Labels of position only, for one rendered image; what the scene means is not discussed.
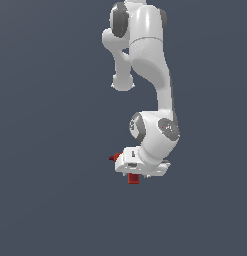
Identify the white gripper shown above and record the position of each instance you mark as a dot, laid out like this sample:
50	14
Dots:
130	162

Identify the red block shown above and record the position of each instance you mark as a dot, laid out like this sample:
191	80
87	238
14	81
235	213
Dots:
133	179

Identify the small dark red piece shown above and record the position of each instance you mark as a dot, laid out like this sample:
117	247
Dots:
114	157

